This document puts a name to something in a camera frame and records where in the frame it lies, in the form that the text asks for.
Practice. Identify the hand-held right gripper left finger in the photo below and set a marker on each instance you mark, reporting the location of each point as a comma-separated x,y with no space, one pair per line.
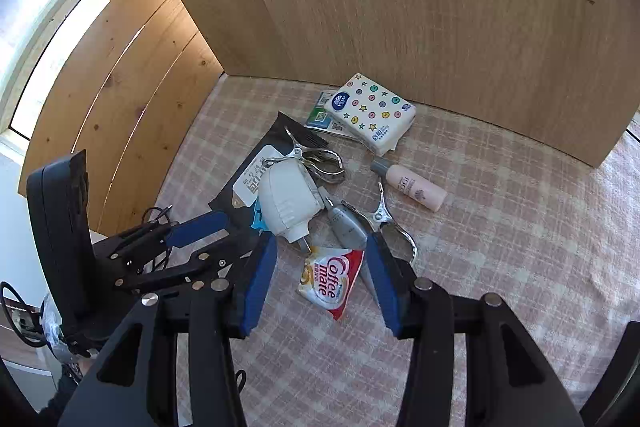
257,287

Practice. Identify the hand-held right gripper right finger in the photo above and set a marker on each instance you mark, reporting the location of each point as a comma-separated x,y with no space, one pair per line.
385,287

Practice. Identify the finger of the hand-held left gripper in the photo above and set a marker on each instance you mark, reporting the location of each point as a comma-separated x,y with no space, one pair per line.
170,274
200,227

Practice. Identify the coffee creamer sachet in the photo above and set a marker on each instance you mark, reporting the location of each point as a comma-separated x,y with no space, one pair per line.
327,279

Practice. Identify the blue plastic clip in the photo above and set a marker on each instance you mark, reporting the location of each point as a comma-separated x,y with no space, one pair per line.
259,219

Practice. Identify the metal clip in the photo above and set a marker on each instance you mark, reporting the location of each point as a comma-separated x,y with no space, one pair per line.
382,217
325,167

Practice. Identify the white plug adapter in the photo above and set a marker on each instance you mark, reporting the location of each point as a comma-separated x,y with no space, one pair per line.
287,202

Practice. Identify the black packet with white label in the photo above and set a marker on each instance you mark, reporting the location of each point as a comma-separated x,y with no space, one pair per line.
270,137

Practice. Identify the pink cosmetic bottle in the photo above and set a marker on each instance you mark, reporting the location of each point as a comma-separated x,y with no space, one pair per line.
415,189

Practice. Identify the pink checked tablecloth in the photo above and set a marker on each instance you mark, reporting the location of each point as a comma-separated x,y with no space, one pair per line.
500,282

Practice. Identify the pine wood side panel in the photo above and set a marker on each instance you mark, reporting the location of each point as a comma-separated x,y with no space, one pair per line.
125,107

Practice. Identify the green label packet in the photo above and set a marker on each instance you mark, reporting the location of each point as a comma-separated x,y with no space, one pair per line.
317,119

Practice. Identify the star-print tissue pack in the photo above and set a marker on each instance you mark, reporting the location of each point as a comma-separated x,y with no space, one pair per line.
370,112

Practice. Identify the light wooden backboard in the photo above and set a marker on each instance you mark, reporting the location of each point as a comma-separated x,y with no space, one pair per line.
400,7

